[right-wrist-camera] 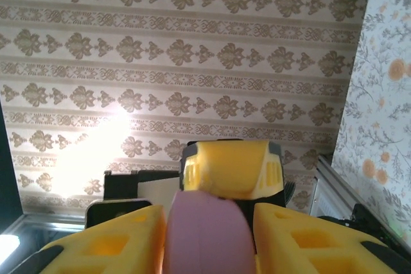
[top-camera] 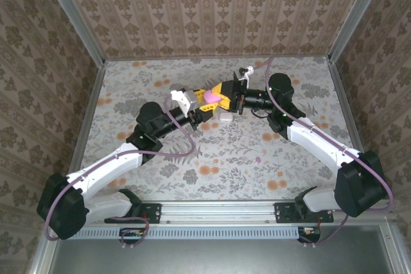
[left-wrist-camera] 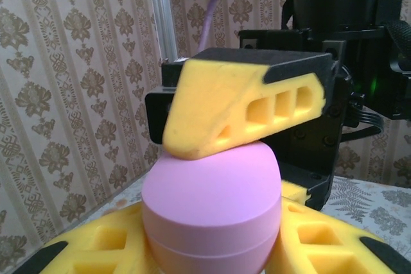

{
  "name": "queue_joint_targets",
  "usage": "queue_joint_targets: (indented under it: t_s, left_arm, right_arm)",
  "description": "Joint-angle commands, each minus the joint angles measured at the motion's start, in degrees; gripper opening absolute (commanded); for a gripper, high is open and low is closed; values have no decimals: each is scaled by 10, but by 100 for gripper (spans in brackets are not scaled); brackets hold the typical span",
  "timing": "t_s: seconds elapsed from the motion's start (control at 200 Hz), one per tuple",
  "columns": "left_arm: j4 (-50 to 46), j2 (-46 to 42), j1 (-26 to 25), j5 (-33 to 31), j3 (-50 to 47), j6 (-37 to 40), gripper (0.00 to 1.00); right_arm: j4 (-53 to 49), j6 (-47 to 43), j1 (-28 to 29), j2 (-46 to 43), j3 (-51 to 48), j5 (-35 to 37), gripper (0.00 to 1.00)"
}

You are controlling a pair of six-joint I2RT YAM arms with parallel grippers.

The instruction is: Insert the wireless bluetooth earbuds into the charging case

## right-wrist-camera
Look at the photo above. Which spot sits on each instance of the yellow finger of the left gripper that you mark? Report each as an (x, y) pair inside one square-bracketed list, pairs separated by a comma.
[(231, 168)]

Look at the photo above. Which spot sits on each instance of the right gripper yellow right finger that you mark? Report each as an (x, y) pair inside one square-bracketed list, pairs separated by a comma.
[(321, 248)]

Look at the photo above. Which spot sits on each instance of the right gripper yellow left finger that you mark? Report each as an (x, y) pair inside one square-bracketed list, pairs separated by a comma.
[(106, 248)]

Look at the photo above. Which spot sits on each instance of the rounded earbud charging case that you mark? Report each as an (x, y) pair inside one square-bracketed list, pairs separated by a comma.
[(205, 235)]

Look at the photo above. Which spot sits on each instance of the floral printed tablecloth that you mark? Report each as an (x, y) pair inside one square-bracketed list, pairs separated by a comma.
[(379, 94)]

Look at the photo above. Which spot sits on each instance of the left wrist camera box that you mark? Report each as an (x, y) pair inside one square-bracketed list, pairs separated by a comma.
[(112, 213)]

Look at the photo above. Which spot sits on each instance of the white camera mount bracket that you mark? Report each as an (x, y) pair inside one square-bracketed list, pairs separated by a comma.
[(157, 189)]

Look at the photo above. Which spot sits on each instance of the aluminium frame post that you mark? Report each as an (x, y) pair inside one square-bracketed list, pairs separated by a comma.
[(48, 221)]

